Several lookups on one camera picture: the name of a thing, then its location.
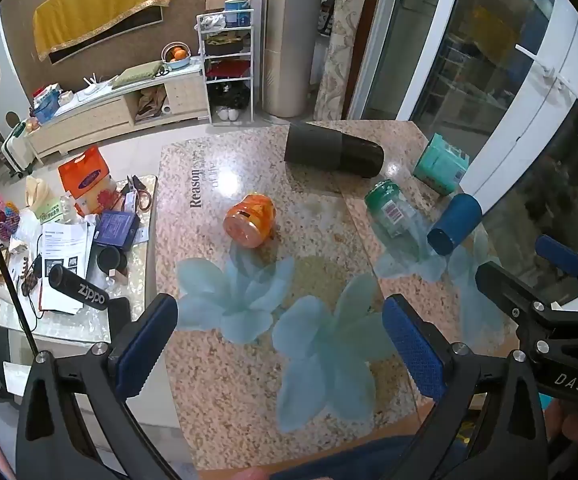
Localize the green cushion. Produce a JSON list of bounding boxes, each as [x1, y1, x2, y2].
[[114, 60, 164, 88]]

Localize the black tube case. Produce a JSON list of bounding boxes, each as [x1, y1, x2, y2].
[[49, 263, 108, 309]]

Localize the orange plastic cup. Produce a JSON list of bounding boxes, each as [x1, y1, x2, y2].
[[223, 192, 276, 249]]

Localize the tall cylindrical air conditioner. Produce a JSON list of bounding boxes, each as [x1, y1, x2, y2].
[[262, 0, 328, 117]]

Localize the white shelf rack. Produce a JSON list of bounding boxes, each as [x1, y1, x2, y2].
[[196, 9, 256, 126]]

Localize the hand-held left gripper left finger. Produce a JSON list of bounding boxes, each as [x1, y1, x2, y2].
[[15, 292, 180, 480]]

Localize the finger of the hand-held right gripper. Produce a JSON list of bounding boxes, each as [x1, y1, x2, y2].
[[475, 260, 578, 328], [535, 234, 578, 288]]

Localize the black mug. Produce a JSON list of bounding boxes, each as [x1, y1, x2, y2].
[[95, 245, 128, 273]]

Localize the yellow cloth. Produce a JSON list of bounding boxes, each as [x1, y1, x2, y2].
[[33, 0, 172, 62]]

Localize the small side table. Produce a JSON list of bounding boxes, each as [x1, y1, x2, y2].
[[0, 174, 160, 347]]

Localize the blue cup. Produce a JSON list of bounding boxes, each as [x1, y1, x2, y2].
[[427, 193, 483, 257]]

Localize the teal tissue packet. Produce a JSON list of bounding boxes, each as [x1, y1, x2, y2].
[[413, 133, 470, 196]]

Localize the printed paper sheets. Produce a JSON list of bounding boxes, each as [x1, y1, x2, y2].
[[34, 215, 100, 281]]

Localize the black cable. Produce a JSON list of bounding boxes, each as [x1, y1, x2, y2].
[[0, 180, 40, 361]]

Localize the blue bag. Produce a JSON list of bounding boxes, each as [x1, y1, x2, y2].
[[31, 91, 62, 123]]

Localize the clear jar with green lid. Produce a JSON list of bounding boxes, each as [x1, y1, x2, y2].
[[364, 180, 427, 241]]

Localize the white suitcase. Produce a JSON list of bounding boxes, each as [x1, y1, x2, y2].
[[1, 122, 36, 179]]

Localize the scissors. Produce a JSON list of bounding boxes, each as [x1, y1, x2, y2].
[[120, 175, 154, 211]]

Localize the patterned curtain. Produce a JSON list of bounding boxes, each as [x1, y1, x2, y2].
[[314, 0, 376, 122]]

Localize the white router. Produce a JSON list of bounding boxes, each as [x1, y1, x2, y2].
[[77, 74, 120, 102]]

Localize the dark blue box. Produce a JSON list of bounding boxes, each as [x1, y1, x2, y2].
[[92, 210, 140, 251]]

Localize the low beige cabinet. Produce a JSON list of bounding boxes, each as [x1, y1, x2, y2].
[[28, 57, 210, 161]]

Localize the large black cylinder cup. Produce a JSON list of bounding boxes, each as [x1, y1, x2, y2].
[[284, 122, 386, 179]]

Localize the white door handle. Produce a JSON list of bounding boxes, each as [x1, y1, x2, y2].
[[515, 43, 578, 107]]

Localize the fruit bowl with oranges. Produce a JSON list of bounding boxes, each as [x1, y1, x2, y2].
[[161, 41, 192, 72]]

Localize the colourful toy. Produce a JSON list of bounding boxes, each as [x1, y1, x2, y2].
[[0, 201, 22, 246]]

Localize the orange packet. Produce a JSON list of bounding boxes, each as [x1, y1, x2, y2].
[[58, 146, 120, 215]]

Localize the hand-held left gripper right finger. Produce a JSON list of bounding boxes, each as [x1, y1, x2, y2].
[[382, 294, 550, 480]]

